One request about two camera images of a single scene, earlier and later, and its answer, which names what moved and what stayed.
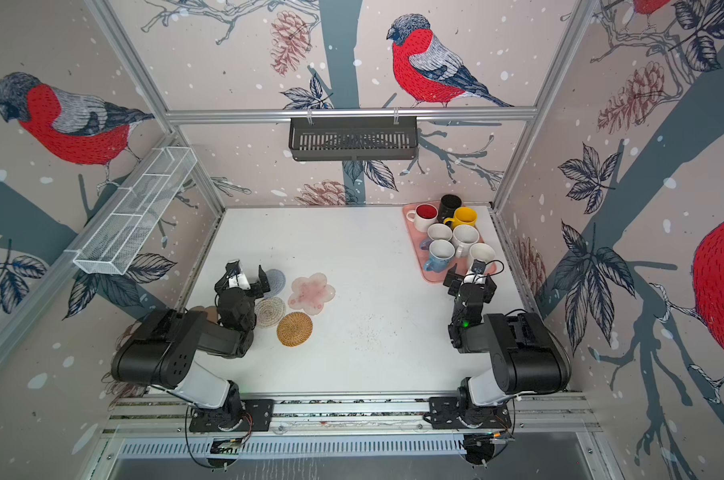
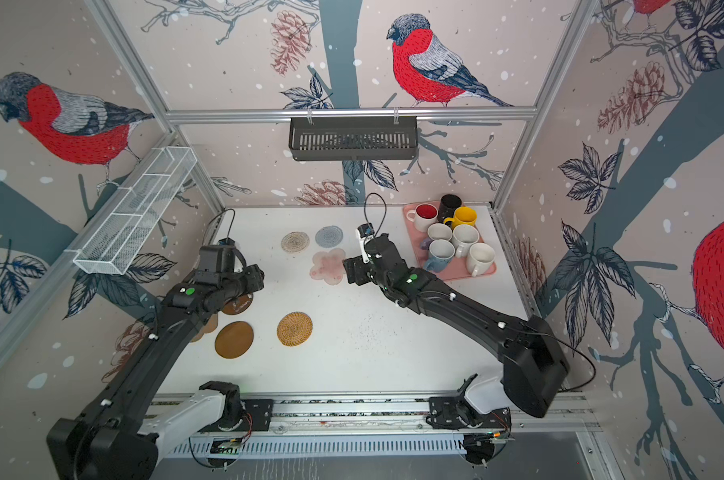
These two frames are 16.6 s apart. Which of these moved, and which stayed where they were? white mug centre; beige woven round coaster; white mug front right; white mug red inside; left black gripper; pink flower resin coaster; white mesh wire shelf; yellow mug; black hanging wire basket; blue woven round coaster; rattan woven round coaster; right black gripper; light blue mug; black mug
Moved: pink flower resin coaster; beige woven round coaster; right black gripper; left black gripper; blue woven round coaster
Stayed: white mug front right; black mug; white mug centre; black hanging wire basket; rattan woven round coaster; yellow mug; light blue mug; white mug red inside; white mesh wire shelf
